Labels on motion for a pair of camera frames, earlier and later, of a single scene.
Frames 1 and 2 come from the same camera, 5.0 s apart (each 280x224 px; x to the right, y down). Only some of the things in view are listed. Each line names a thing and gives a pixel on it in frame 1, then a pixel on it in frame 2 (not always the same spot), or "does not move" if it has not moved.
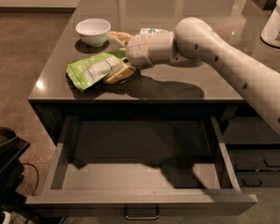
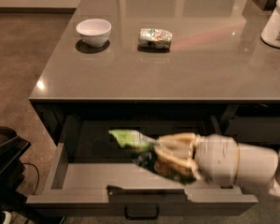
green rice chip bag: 89,71 → 141,149
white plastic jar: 276,28 does not move
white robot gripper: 138,50 → 217,157
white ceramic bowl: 93,32 does not move
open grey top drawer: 141,166 does not move
